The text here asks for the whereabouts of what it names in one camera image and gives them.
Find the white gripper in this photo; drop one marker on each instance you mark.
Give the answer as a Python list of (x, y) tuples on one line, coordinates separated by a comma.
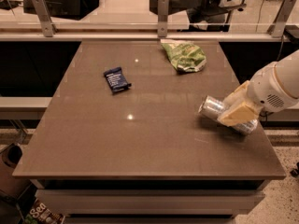
[(268, 89)]

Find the silver blue redbull can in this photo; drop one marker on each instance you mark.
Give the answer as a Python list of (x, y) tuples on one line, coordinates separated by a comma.
[(212, 108)]

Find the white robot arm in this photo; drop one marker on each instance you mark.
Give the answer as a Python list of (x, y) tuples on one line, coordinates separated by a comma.
[(273, 88)]

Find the green chip bag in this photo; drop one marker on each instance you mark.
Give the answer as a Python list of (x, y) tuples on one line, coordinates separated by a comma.
[(185, 56)]

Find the black office chair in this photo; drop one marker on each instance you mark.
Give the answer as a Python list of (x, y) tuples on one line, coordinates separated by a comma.
[(203, 15)]

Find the dark blue snack bar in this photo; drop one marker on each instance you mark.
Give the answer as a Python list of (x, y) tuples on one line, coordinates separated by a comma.
[(116, 80)]

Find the magazine on floor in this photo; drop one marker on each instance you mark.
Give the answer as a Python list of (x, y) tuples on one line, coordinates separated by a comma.
[(40, 214)]

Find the brown bin on floor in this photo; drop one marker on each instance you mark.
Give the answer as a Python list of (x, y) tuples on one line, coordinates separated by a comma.
[(11, 187)]

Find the right metal railing bracket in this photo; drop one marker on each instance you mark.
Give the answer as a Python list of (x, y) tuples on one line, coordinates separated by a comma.
[(276, 29)]

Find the metal railing bracket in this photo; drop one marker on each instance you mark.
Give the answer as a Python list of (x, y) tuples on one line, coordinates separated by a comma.
[(47, 26), (162, 17), (276, 29)]

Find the middle metal railing bracket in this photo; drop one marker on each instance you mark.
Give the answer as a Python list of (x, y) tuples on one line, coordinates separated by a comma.
[(162, 17)]

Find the left metal railing bracket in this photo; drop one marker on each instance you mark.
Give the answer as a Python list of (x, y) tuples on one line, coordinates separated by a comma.
[(47, 26)]

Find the grey bench rail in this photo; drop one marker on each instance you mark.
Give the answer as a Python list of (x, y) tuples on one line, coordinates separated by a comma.
[(23, 107)]

